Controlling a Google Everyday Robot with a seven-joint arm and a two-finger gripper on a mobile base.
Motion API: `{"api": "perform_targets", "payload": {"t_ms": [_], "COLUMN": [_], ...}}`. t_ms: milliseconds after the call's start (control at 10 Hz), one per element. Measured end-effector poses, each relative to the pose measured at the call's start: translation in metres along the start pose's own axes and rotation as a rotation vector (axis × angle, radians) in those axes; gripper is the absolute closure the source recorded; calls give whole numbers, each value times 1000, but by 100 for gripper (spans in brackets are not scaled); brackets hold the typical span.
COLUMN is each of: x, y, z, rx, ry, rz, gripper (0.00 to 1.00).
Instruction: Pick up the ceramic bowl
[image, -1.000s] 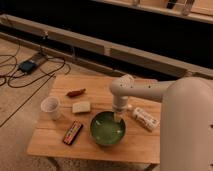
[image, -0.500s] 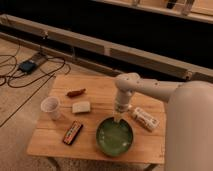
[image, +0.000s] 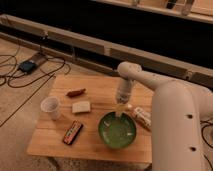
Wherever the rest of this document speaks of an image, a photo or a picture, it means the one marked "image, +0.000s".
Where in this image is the black floor cable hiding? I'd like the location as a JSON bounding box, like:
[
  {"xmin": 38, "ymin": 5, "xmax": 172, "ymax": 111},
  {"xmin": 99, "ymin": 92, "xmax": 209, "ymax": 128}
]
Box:
[{"xmin": 0, "ymin": 43, "xmax": 72, "ymax": 128}]

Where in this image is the dark power adapter box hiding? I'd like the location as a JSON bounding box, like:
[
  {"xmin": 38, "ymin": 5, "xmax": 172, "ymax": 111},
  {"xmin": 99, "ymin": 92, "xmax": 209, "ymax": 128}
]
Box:
[{"xmin": 18, "ymin": 60, "xmax": 36, "ymax": 74}]

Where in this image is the white plastic cup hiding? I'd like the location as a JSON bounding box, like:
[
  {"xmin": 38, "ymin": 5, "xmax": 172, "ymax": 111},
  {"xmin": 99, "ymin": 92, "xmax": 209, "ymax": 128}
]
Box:
[{"xmin": 40, "ymin": 96, "xmax": 60, "ymax": 120}]

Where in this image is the green ceramic bowl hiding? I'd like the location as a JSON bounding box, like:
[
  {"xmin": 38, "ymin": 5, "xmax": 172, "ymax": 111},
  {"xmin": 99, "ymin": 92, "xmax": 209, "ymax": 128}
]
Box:
[{"xmin": 98, "ymin": 112, "xmax": 137, "ymax": 149}]

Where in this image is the small wooden table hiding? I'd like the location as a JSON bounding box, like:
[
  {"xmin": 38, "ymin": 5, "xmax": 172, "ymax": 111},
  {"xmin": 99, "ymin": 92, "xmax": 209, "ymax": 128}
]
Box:
[{"xmin": 27, "ymin": 75, "xmax": 152, "ymax": 163}]

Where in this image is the dark candy bar wrapper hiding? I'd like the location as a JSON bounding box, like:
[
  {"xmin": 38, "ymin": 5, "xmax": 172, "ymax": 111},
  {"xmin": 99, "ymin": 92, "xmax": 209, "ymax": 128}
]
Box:
[{"xmin": 63, "ymin": 121, "xmax": 83, "ymax": 145}]

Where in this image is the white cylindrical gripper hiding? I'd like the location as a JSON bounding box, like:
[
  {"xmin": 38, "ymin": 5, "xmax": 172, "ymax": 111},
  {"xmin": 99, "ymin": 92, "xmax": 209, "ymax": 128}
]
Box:
[{"xmin": 115, "ymin": 78, "xmax": 134, "ymax": 117}]

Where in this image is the brown sausage snack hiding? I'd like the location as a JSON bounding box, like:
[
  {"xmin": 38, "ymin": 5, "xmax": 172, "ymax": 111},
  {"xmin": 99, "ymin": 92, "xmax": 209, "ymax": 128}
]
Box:
[{"xmin": 66, "ymin": 88, "xmax": 86, "ymax": 98}]

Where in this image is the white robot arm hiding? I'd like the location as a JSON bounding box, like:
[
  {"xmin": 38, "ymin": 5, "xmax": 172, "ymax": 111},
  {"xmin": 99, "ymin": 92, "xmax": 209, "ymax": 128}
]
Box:
[{"xmin": 116, "ymin": 62, "xmax": 213, "ymax": 171}]

